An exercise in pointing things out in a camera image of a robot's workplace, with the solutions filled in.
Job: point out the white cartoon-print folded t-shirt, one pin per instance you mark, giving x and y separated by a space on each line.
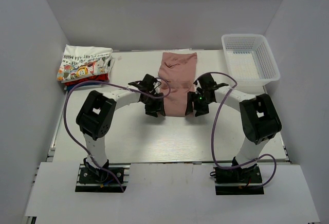
80 62

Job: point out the pink pixel-print t-shirt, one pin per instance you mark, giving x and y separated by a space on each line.
178 71

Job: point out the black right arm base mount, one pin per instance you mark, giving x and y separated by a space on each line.
238 182

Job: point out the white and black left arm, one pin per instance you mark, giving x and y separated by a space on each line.
95 117

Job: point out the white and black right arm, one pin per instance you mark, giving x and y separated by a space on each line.
259 118

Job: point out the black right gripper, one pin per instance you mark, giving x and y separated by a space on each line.
192 97

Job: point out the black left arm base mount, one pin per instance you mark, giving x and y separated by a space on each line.
88 182

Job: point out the red folded t-shirt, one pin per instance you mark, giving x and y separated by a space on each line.
102 77

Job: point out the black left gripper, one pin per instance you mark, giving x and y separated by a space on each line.
159 107

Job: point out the blue folded t-shirt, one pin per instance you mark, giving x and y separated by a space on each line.
82 84

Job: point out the white plastic mesh basket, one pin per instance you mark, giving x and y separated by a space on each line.
249 59

